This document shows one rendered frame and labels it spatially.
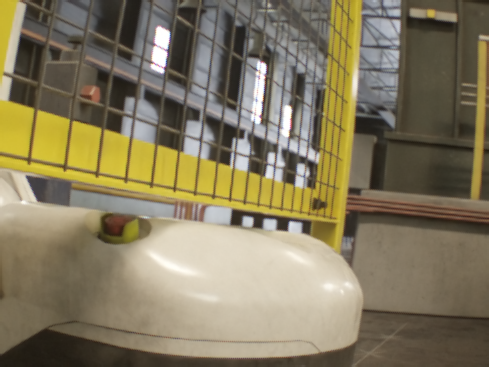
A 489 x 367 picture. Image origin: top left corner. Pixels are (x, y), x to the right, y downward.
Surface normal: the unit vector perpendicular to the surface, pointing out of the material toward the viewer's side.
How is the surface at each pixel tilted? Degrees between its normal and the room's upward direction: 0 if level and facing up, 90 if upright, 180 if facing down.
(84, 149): 90
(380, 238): 90
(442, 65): 90
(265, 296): 67
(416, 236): 90
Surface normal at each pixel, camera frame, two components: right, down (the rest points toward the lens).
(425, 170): -0.30, -0.08
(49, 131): 0.95, 0.09
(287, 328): 0.68, 0.06
